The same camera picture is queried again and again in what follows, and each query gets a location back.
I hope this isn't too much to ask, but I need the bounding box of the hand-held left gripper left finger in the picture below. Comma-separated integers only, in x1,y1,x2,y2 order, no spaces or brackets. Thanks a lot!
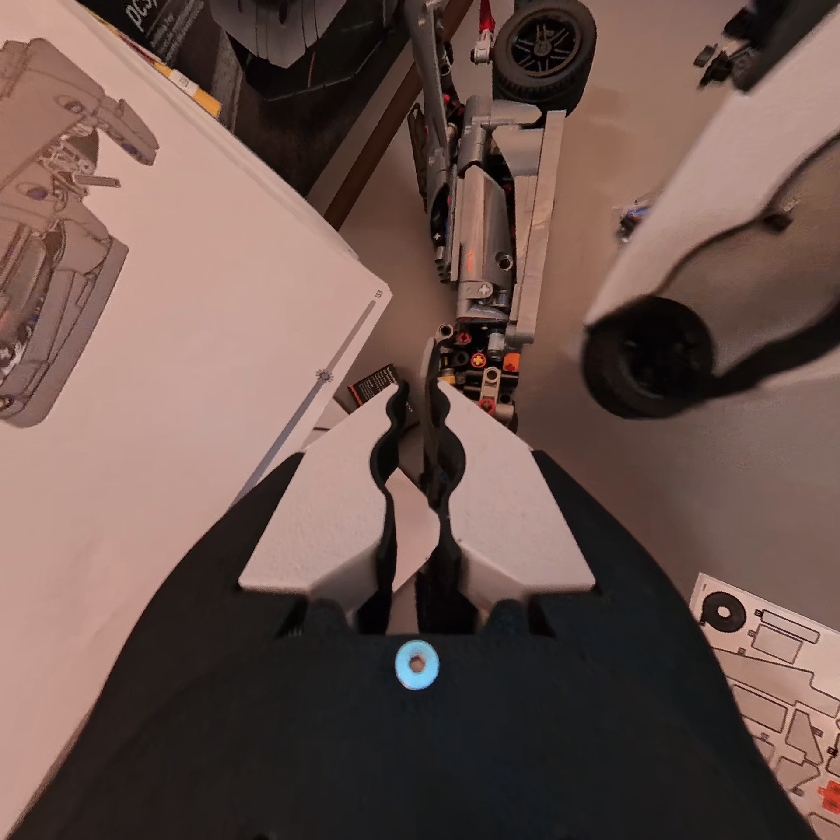
238,382,409,599

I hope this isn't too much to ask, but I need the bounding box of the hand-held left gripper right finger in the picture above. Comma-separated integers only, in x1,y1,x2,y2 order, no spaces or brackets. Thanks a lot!
435,378,598,597

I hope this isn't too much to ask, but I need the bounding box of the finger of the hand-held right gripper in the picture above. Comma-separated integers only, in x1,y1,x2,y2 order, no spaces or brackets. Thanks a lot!
681,150,840,399
584,12,840,326

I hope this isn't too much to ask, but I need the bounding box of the black lego wheel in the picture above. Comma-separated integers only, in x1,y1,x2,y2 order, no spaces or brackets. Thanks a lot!
580,297,718,421

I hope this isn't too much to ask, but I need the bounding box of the grey lego car model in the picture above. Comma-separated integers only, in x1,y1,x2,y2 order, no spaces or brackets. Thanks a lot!
402,0,599,519

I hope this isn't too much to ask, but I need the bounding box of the pile of grey lego pieces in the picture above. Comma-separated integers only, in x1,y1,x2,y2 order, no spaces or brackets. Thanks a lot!
693,13,749,88

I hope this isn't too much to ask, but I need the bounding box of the plastic bag of lego pieces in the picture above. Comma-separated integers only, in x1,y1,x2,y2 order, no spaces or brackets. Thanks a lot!
613,197,658,245

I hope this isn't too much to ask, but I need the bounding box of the dark lego box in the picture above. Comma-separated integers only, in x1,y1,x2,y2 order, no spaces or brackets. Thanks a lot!
75,0,421,198

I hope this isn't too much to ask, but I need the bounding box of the black battery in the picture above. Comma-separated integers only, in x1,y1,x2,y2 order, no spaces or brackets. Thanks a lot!
348,363,403,413

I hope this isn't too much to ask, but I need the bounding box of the white instruction booklet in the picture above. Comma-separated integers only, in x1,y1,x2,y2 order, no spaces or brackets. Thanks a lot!
0,0,393,840

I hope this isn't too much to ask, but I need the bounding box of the sticker sheet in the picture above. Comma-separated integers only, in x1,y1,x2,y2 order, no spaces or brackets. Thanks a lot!
689,573,840,840

